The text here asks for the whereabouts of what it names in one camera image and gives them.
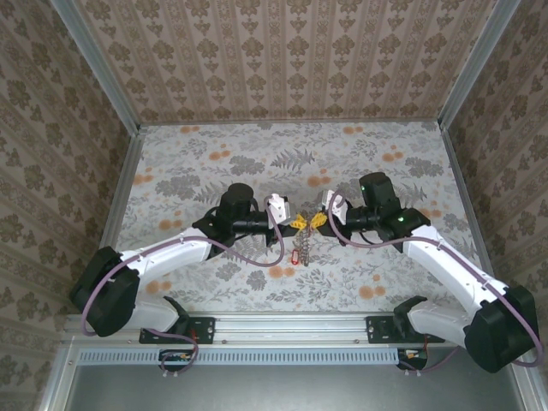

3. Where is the aluminium corner post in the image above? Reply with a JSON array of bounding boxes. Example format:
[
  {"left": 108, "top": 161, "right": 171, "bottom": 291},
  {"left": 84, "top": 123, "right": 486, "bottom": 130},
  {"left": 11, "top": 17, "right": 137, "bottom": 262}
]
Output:
[
  {"left": 437, "top": 0, "right": 524, "bottom": 129},
  {"left": 51, "top": 0, "right": 142, "bottom": 134}
]

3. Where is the floral patterned table cover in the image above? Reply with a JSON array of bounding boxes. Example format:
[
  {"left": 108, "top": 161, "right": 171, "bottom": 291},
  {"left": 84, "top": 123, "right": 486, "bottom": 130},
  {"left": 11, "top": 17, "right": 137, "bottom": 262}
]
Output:
[{"left": 92, "top": 122, "right": 500, "bottom": 313}]

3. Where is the long aluminium mounting rail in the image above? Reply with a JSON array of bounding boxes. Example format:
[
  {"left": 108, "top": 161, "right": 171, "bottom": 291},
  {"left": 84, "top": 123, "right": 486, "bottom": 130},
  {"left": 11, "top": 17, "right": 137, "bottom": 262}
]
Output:
[{"left": 63, "top": 311, "right": 526, "bottom": 343}]

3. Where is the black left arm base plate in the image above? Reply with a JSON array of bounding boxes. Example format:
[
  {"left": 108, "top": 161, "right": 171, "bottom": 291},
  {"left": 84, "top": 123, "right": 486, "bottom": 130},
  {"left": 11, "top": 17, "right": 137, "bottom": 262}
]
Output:
[{"left": 139, "top": 315, "right": 216, "bottom": 345}]

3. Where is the aluminium frame bar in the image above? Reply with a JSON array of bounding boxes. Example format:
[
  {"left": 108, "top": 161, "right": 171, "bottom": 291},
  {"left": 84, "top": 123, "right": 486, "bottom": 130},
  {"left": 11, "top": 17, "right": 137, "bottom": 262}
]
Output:
[
  {"left": 40, "top": 337, "right": 82, "bottom": 411},
  {"left": 504, "top": 337, "right": 545, "bottom": 411}
]

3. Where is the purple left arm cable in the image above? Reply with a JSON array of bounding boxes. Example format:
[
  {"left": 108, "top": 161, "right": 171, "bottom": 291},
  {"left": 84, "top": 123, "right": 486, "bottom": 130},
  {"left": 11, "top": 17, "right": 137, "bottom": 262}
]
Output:
[{"left": 80, "top": 194, "right": 286, "bottom": 380}]

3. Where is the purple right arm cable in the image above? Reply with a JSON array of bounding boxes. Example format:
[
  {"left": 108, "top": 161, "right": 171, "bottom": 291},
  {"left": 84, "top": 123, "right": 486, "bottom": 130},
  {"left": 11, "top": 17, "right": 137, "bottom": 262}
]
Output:
[{"left": 327, "top": 190, "right": 545, "bottom": 378}]

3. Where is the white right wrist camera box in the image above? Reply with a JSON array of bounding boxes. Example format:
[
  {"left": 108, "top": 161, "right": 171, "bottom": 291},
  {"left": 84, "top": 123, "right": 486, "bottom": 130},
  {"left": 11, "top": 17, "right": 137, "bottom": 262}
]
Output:
[{"left": 319, "top": 189, "right": 343, "bottom": 213}]

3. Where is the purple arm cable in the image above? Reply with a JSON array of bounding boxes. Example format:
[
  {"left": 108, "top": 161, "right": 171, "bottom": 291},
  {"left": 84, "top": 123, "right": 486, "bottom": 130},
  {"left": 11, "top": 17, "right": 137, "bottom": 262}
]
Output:
[
  {"left": 80, "top": 194, "right": 286, "bottom": 380},
  {"left": 327, "top": 190, "right": 545, "bottom": 378}
]

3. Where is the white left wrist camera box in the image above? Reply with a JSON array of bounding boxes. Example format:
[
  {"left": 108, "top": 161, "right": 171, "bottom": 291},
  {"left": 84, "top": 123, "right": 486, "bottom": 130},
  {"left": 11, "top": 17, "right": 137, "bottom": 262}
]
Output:
[{"left": 265, "top": 193, "right": 295, "bottom": 226}]

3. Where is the grey metal panel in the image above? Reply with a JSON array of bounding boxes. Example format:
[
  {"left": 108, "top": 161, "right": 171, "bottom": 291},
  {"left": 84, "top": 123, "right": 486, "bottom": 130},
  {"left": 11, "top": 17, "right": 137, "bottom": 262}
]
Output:
[{"left": 63, "top": 363, "right": 527, "bottom": 411}]

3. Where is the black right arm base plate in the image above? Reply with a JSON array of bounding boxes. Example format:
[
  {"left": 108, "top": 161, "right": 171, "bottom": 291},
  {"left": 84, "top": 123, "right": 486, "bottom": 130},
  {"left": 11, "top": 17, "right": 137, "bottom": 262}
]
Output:
[{"left": 366, "top": 315, "right": 446, "bottom": 345}]

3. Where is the aluminium table side rail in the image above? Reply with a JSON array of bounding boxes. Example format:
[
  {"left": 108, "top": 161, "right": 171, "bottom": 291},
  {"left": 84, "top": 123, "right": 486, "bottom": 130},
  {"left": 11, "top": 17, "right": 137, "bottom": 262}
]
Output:
[
  {"left": 80, "top": 126, "right": 146, "bottom": 313},
  {"left": 439, "top": 126, "right": 509, "bottom": 312}
]

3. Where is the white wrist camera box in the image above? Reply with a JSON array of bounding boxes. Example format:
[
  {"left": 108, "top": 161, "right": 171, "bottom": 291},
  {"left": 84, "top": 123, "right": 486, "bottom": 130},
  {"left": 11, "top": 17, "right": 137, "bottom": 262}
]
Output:
[
  {"left": 265, "top": 193, "right": 295, "bottom": 226},
  {"left": 319, "top": 189, "right": 343, "bottom": 213}
]

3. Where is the large silver keyring with rings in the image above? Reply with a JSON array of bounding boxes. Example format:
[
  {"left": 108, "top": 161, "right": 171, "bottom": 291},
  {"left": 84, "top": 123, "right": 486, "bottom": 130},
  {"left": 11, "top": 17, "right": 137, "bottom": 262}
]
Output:
[{"left": 295, "top": 226, "right": 313, "bottom": 265}]

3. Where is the grey slotted cable duct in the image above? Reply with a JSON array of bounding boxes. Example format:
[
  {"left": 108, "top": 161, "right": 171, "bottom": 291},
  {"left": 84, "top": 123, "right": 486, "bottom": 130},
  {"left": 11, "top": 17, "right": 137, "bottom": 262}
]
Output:
[{"left": 79, "top": 347, "right": 429, "bottom": 367}]

